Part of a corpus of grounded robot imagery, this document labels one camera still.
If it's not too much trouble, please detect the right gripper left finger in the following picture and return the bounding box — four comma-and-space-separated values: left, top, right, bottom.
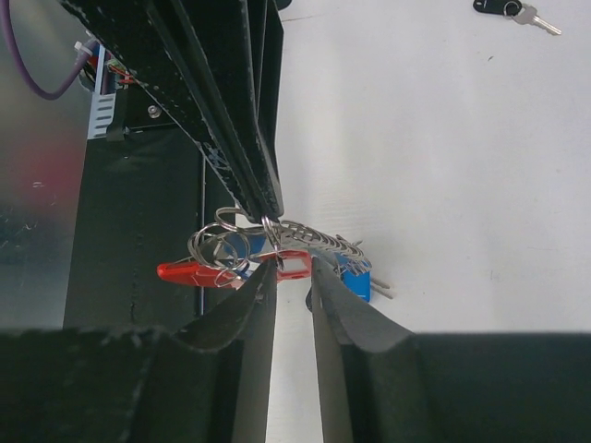
177, 260, 277, 353

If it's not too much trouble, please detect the left white cable duct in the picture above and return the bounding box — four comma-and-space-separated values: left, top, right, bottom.
78, 44, 131, 140

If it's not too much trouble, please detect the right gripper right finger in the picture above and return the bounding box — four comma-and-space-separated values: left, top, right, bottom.
311, 258, 413, 353

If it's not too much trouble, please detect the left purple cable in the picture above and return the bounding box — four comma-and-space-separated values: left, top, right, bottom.
0, 0, 101, 101

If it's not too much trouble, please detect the key with black head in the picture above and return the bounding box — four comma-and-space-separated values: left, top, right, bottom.
472, 0, 562, 36

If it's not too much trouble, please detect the key organiser with red handle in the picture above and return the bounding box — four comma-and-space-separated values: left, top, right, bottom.
156, 207, 393, 302

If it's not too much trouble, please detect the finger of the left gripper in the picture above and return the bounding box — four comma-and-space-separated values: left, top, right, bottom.
147, 1, 283, 220
57, 0, 267, 222

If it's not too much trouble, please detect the key with red tag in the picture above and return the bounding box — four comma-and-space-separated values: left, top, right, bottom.
250, 249, 312, 281

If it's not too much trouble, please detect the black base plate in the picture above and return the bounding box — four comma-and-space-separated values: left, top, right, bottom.
64, 86, 233, 330

